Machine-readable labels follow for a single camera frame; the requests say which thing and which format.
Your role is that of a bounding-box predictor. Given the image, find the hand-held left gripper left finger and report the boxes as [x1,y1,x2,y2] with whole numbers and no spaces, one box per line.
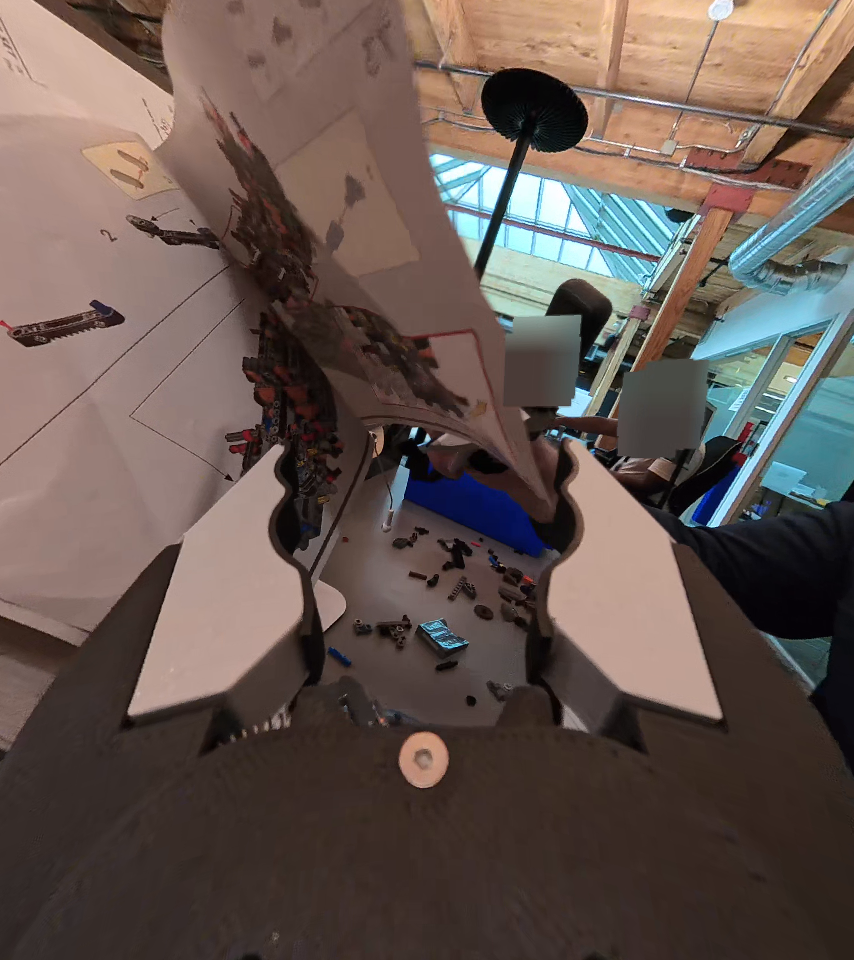
[127,444,325,729]

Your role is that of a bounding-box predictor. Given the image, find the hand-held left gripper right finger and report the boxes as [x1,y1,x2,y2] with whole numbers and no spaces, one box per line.
[526,438,725,735]

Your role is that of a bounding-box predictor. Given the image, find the lego instruction booklet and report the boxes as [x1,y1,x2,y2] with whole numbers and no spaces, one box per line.
[0,0,548,648]

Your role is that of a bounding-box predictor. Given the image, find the person's right forearm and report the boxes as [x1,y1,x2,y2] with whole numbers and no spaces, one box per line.
[648,486,854,646]

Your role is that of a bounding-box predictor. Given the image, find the pile of loose lego pieces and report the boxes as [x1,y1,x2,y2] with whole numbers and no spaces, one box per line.
[352,525,548,710]

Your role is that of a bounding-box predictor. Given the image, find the blue plastic bin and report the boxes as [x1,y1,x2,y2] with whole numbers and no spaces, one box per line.
[404,465,548,558]

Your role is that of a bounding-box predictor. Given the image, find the small foil bag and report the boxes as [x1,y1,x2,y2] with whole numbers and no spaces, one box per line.
[415,617,471,660]

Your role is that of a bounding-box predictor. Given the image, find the black office chair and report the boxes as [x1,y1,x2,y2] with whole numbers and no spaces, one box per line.
[547,279,614,320]

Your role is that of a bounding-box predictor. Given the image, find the tall black floor lamp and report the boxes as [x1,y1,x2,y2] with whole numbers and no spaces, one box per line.
[472,67,590,280]

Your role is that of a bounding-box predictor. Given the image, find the silver ventilation duct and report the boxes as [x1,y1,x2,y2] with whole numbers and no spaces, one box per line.
[728,97,854,298]

